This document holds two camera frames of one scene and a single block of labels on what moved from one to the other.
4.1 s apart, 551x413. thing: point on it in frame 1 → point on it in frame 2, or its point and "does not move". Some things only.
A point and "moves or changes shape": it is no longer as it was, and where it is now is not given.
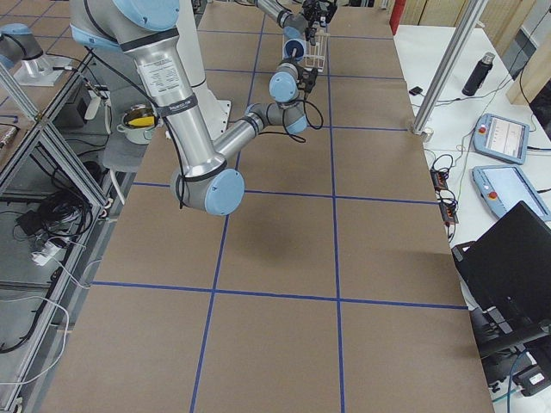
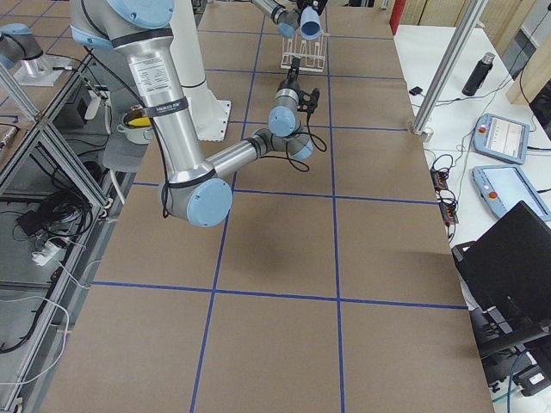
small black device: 415,90 does not move
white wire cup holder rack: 315,54 does not move
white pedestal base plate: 189,46 does not move
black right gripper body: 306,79 → 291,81
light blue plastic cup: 294,49 moves or changes shape
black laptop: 507,278 does not move
